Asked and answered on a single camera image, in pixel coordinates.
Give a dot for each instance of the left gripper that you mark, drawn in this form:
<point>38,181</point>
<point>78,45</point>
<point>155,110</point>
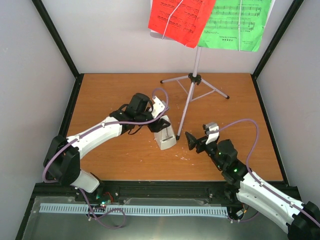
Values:
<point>157,127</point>

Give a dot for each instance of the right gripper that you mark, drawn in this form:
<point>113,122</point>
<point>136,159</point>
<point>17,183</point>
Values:
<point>192,144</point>

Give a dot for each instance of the white metronome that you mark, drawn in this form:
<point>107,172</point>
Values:
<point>165,138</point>

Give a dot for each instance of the white music stand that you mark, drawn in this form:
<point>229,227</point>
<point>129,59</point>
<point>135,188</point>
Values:
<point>195,79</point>

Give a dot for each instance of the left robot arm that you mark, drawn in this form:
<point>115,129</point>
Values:
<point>62,163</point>

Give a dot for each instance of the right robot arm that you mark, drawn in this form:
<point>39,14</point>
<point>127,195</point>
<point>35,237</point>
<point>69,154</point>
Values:
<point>300,221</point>

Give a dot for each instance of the small circuit board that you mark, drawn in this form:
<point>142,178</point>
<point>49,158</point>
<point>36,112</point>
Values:
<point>103,200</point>

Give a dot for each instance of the red sheet music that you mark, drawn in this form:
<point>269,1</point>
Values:
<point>180,20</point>

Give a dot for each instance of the green sheet music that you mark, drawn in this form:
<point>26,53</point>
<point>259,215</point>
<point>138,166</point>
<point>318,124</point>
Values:
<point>236,25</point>

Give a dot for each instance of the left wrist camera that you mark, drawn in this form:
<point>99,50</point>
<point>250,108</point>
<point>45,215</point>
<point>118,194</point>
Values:
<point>159,107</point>

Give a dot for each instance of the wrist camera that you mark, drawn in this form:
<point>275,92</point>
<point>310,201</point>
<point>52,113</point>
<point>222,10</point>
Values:
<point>159,107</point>
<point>211,131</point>

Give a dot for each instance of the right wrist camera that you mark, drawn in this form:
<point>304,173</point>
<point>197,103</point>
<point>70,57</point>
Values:
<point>211,131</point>

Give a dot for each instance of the black aluminium rail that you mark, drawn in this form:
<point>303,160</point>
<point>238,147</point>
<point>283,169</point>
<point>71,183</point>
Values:
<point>213,192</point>

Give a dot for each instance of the blue cable duct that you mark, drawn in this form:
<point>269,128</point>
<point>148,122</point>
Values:
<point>136,210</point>

